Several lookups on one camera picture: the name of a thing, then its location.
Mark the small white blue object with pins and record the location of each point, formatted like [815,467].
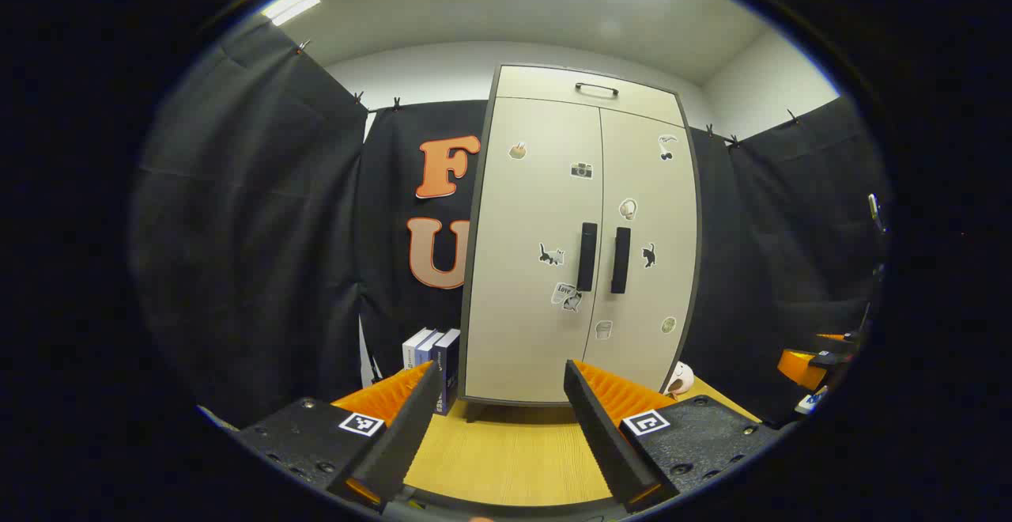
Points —
[812,402]

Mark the small white pink figurine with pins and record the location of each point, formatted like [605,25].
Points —
[680,380]

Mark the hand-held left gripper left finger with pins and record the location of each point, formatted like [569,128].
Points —
[403,443]

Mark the beige double-door shoe cabinet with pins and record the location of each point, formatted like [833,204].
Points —
[473,269]

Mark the beige cabinet drawer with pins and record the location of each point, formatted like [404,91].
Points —
[538,87]

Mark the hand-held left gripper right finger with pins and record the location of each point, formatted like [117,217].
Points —
[605,443]

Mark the pale blue book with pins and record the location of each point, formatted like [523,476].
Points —
[427,350]

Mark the beige shoe cabinet door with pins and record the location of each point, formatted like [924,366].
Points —
[656,190]
[522,206]

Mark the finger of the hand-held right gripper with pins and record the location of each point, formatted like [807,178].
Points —
[800,368]

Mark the black backdrop cloth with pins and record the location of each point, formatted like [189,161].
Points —
[261,229]

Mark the ceiling light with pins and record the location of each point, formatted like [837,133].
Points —
[291,6]

